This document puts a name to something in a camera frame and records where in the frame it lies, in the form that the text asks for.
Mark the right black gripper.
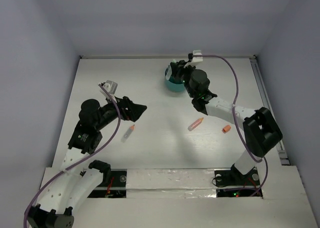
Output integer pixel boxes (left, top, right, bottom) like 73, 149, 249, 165
171, 60, 198, 98

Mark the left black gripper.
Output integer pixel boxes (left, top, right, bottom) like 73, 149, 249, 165
95, 93, 147, 130

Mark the teal round pen holder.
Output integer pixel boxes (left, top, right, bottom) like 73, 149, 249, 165
164, 73, 186, 93

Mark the clear orange tip pencil case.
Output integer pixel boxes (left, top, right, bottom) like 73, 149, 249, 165
121, 124, 135, 143

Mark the orange pencil shaped case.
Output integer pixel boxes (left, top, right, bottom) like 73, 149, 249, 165
187, 117, 204, 131

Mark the orange eraser cap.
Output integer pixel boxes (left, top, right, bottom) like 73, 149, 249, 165
222, 125, 231, 133

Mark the green pencil shaped case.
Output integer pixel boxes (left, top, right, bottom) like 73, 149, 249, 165
165, 63, 173, 80

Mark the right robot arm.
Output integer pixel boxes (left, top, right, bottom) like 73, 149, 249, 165
166, 60, 283, 184

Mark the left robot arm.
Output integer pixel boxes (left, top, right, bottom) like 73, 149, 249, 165
23, 96, 147, 228

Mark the white foil front board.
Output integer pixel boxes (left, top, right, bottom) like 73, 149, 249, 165
125, 169, 217, 199

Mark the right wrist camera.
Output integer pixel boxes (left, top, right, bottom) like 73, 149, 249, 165
184, 50, 203, 68

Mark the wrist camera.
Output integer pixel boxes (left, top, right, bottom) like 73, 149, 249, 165
98, 80, 118, 102
184, 50, 203, 68

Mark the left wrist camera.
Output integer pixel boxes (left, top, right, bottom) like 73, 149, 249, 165
98, 80, 118, 102

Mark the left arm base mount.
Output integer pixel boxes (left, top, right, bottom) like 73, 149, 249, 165
88, 160, 127, 199

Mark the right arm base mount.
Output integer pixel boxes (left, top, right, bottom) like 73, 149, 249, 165
211, 164, 263, 198

